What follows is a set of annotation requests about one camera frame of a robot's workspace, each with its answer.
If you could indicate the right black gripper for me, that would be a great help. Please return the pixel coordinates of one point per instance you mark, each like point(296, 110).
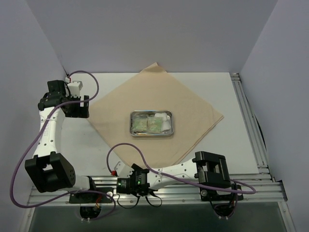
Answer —
point(134, 169)

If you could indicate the right side aluminium rail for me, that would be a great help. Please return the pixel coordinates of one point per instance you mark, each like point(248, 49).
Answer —
point(252, 127)

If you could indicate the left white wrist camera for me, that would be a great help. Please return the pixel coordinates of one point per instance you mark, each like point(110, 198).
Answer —
point(75, 88)

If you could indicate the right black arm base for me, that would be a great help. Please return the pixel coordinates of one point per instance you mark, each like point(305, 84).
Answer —
point(207, 195)

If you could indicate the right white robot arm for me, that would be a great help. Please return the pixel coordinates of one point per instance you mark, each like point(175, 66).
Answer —
point(207, 169)

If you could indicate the beige cloth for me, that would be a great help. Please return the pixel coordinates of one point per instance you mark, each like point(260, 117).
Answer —
point(153, 89)

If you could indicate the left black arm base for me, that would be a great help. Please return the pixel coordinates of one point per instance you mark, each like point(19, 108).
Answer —
point(78, 198)

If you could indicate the green gauze packet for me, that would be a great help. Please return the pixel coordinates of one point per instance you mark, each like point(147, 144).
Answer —
point(154, 125)
point(139, 124)

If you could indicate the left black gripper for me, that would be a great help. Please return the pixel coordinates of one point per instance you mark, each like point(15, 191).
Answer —
point(80, 109)

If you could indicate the aluminium rail frame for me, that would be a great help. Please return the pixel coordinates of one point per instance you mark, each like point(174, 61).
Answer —
point(175, 208)

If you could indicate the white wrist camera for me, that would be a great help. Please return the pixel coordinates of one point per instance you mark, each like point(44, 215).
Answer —
point(123, 170)
point(75, 88)

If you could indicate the white gauze pad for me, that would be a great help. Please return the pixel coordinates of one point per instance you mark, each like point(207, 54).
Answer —
point(165, 126)
point(163, 116)

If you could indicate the stainless steel tray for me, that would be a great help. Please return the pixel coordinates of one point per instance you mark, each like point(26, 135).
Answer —
point(149, 113)

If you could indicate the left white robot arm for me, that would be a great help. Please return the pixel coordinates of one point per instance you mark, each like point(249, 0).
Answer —
point(48, 169)

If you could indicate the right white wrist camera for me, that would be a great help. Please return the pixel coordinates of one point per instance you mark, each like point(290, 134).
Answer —
point(123, 170)

